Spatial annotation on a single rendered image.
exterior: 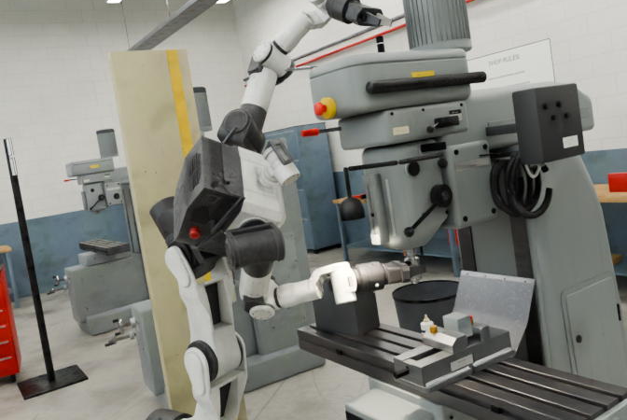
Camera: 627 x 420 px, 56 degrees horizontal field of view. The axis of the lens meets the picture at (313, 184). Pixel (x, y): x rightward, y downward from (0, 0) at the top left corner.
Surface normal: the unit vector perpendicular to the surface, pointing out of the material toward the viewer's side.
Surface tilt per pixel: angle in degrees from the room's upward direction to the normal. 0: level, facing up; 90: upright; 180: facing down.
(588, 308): 89
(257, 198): 58
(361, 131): 90
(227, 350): 81
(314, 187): 90
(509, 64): 90
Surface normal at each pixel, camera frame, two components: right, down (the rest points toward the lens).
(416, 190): 0.54, -0.03
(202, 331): -0.61, 0.14
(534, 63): -0.83, 0.16
